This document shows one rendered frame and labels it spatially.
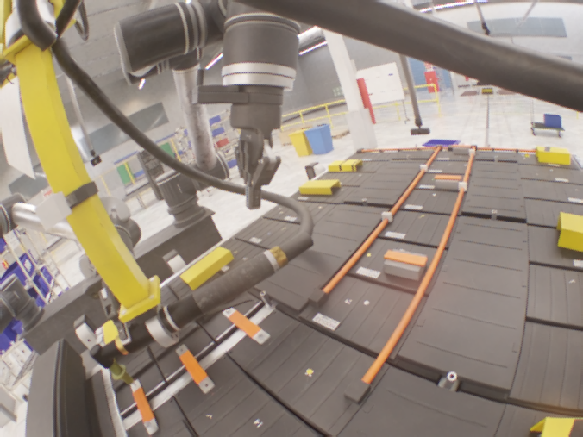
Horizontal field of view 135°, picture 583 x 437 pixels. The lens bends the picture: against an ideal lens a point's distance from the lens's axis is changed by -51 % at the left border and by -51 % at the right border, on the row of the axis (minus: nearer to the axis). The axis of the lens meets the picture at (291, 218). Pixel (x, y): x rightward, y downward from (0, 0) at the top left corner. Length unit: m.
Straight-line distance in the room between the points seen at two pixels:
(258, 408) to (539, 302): 0.49
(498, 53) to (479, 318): 0.37
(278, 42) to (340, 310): 0.44
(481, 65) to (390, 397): 0.36
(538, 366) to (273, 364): 0.42
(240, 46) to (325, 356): 0.46
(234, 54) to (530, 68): 0.30
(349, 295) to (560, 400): 0.42
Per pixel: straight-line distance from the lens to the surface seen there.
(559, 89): 0.16
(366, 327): 0.44
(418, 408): 0.36
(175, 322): 0.45
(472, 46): 0.15
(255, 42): 0.33
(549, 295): 0.52
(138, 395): 0.59
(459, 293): 0.47
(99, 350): 0.54
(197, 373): 0.51
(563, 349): 0.47
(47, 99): 0.42
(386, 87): 8.27
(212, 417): 0.45
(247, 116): 0.33
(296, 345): 0.45
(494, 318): 0.44
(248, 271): 0.44
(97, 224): 0.39
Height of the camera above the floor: 1.36
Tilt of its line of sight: 24 degrees down
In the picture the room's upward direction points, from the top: 20 degrees counter-clockwise
